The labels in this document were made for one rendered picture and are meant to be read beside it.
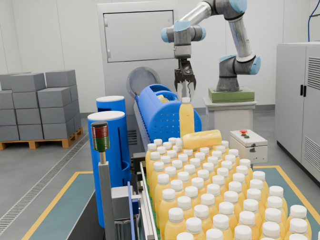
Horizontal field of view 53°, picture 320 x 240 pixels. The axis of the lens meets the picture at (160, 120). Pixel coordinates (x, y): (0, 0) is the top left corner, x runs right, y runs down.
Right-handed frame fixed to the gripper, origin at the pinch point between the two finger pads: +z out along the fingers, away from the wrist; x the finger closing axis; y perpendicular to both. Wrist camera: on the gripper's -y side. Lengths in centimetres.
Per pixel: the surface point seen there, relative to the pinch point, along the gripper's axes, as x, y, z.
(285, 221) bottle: -11, -72, 22
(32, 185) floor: 142, 222, 128
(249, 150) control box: -22.9, -18.9, 21.0
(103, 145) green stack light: 37.8, -29.6, 9.0
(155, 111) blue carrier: 12.6, 16.9, 8.1
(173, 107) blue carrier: 3.4, 16.1, 6.7
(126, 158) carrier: 30, 168, 86
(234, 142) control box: -21.3, -4.7, 21.7
